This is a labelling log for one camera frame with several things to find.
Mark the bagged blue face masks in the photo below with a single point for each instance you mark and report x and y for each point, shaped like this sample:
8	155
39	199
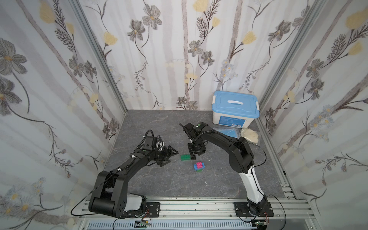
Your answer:
229	131

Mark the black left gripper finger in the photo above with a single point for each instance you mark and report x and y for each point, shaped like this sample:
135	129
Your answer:
163	163
172	151

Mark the white slotted cable duct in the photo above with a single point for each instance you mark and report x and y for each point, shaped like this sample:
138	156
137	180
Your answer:
230	224

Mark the dark green long lego brick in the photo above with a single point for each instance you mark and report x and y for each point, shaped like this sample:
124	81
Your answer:
185	157

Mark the blue lidded storage box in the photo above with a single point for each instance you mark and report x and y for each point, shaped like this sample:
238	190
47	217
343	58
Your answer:
234	109

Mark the bagged cream cloth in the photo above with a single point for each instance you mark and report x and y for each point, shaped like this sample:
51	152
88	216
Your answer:
250	135

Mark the blue lego brick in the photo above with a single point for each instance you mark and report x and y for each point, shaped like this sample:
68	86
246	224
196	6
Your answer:
199	169

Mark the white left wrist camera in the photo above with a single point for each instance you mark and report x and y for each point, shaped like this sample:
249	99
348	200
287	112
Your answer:
159	144

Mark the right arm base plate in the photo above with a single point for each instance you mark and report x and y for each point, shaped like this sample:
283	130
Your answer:
244	209

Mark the aluminium rail frame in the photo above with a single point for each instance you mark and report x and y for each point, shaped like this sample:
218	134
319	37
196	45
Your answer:
289	214

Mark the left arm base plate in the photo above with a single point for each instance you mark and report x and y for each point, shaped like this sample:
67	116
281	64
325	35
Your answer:
147	210

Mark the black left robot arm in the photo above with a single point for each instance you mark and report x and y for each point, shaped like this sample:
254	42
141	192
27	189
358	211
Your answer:
110	195

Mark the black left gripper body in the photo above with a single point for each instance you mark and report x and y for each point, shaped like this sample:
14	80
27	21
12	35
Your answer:
165	154

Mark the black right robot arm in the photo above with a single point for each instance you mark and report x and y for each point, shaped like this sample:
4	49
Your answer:
241	159

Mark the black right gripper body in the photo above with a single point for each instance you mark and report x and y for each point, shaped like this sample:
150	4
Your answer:
196	146

